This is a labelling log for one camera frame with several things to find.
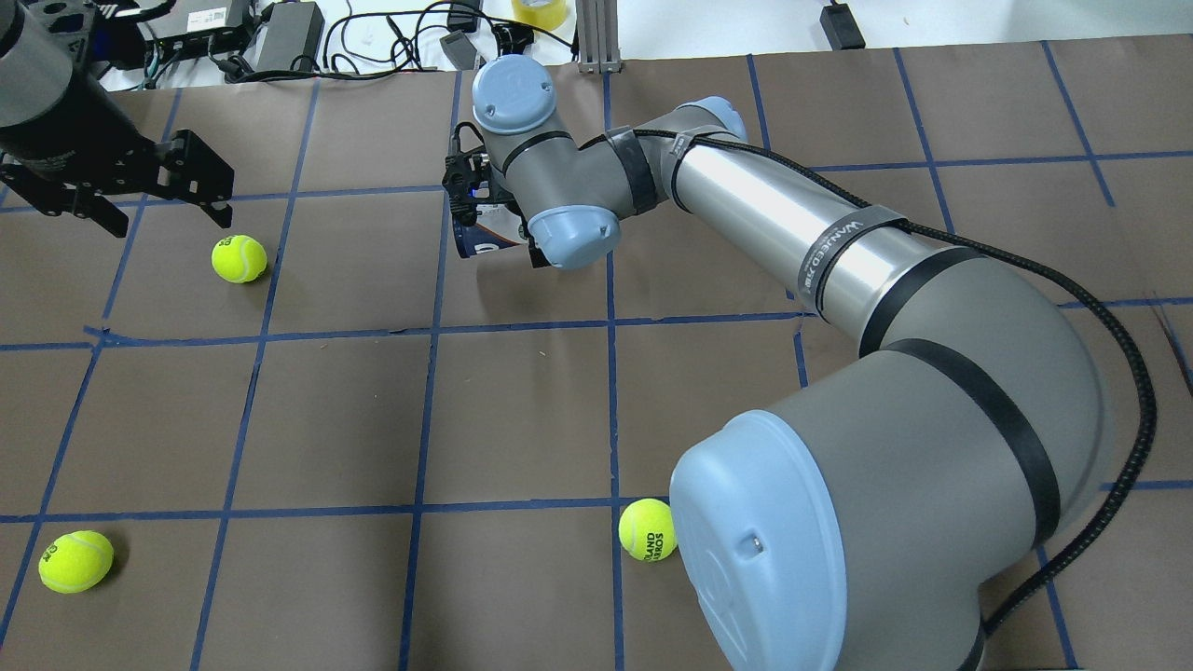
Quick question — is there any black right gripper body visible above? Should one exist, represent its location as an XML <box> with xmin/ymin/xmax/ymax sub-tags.
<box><xmin>441</xmin><ymin>149</ymin><xmax>519</xmax><ymax>224</ymax></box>

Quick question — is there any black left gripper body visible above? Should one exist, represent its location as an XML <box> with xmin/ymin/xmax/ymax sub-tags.
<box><xmin>0</xmin><ymin>0</ymin><xmax>178</xmax><ymax>217</ymax></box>

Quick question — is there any tennis ball can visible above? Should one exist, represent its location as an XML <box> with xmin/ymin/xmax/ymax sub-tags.
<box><xmin>452</xmin><ymin>204</ymin><xmax>528</xmax><ymax>259</ymax></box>

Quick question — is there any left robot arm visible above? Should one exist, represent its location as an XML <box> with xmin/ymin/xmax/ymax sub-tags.
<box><xmin>1</xmin><ymin>1</ymin><xmax>235</xmax><ymax>239</ymax></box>

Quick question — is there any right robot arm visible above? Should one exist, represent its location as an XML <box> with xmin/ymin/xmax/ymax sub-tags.
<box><xmin>443</xmin><ymin>54</ymin><xmax>1158</xmax><ymax>670</ymax></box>

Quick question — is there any tennis ball near left gripper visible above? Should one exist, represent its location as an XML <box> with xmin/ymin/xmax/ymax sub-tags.
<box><xmin>212</xmin><ymin>235</ymin><xmax>268</xmax><ymax>284</ymax></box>

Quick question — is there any Roland Garros tennis ball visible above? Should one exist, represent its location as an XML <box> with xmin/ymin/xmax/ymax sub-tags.
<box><xmin>618</xmin><ymin>500</ymin><xmax>678</xmax><ymax>562</ymax></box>

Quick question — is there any middle tennis ball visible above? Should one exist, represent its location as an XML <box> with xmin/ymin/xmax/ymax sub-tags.
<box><xmin>37</xmin><ymin>530</ymin><xmax>115</xmax><ymax>595</ymax></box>

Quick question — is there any black power brick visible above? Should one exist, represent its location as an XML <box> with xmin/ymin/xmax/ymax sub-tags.
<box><xmin>254</xmin><ymin>1</ymin><xmax>324</xmax><ymax>73</ymax></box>

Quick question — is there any yellow tape roll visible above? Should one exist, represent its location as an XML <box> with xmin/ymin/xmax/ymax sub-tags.
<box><xmin>511</xmin><ymin>0</ymin><xmax>569</xmax><ymax>33</ymax></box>

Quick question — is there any black power adapter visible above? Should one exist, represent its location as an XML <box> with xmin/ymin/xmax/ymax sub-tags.
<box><xmin>820</xmin><ymin>1</ymin><xmax>866</xmax><ymax>51</ymax></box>

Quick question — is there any black cable bundle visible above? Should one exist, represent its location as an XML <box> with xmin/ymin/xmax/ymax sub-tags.
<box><xmin>322</xmin><ymin>0</ymin><xmax>579</xmax><ymax>75</ymax></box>

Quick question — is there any aluminium frame post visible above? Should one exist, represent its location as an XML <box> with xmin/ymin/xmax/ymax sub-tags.
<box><xmin>575</xmin><ymin>0</ymin><xmax>624</xmax><ymax>74</ymax></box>

